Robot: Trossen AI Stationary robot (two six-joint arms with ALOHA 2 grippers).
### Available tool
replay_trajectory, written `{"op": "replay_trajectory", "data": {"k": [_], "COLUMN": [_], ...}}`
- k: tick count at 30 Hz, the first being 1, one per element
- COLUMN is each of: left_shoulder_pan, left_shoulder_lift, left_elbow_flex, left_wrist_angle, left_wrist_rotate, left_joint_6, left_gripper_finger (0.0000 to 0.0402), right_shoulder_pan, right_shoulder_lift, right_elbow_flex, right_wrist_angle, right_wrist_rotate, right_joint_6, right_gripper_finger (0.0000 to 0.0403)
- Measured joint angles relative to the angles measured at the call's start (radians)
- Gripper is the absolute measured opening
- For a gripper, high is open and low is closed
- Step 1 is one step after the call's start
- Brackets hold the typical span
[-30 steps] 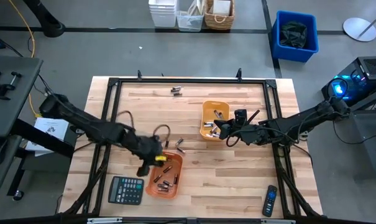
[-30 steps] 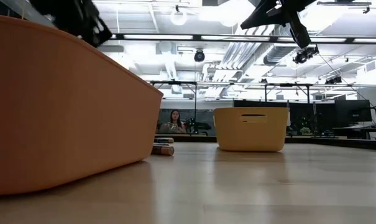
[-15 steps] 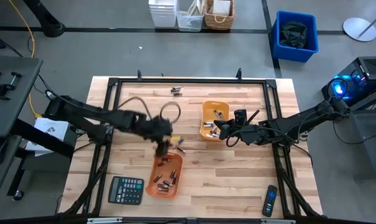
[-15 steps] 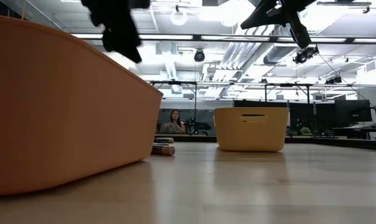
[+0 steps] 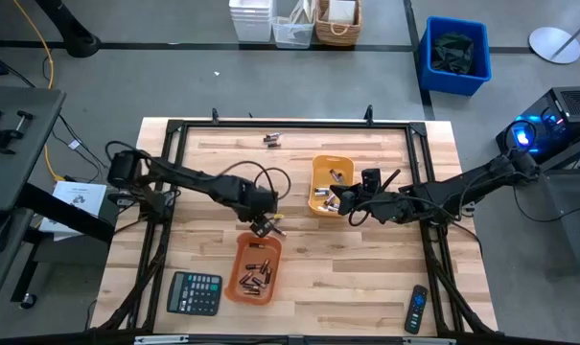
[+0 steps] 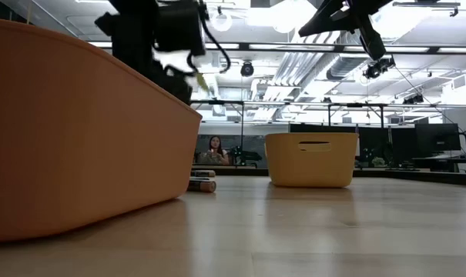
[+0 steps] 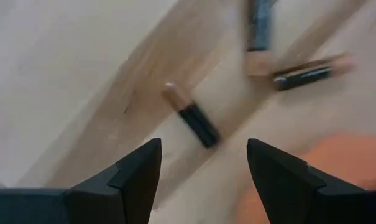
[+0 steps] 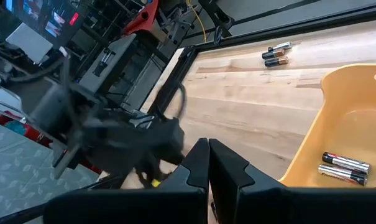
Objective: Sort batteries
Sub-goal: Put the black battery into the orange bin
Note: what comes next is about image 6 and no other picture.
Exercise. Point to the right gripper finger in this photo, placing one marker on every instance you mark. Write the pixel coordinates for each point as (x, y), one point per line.
(373, 40)
(325, 21)

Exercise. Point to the orange plastic bin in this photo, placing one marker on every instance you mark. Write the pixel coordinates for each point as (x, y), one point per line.
(82, 154)

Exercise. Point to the black copper-top battery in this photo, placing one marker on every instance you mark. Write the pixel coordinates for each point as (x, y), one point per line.
(202, 186)
(203, 173)

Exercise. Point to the yellow plastic bin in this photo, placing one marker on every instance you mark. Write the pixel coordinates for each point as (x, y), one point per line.
(311, 165)

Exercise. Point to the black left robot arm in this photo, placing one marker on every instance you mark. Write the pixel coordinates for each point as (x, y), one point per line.
(128, 15)

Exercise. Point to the black background robot arm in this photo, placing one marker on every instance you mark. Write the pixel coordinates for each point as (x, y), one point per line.
(246, 155)

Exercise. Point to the black ceiling spotlight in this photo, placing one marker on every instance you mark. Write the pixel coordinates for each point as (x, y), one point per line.
(413, 99)
(379, 68)

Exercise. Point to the black overhead crossbar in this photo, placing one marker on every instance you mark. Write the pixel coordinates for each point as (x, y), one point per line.
(294, 48)

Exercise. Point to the black ceiling track light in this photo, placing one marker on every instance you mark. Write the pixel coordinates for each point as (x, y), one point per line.
(425, 4)

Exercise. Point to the black computer monitor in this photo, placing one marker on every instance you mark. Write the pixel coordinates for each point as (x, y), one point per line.
(436, 136)

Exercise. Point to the person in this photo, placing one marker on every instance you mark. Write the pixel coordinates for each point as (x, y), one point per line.
(216, 150)

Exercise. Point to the black background desk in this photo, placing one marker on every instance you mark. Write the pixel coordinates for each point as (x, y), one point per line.
(440, 159)

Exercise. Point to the silver round ventilation duct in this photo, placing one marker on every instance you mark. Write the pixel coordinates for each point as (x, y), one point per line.
(344, 65)

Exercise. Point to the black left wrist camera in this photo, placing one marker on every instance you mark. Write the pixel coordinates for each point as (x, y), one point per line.
(180, 27)

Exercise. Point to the black background rack frame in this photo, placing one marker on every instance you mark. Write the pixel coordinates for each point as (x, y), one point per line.
(332, 104)

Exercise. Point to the black dome overhead camera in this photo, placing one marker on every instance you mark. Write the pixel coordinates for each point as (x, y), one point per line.
(247, 69)

